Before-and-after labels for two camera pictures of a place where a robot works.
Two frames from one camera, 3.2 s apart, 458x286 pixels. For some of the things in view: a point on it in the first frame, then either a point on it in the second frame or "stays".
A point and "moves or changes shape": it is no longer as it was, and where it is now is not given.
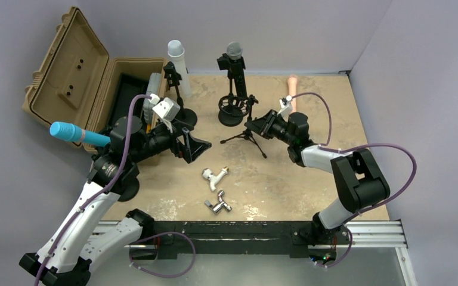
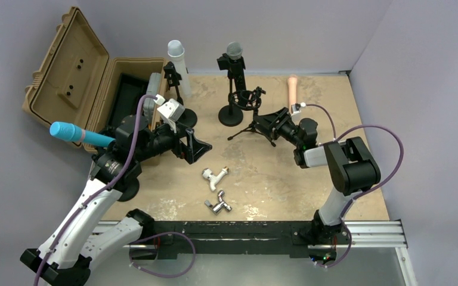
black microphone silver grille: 235,50 stays
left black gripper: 194,146 stays
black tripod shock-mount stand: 237,106 moves or changes shape
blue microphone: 73,133 stays
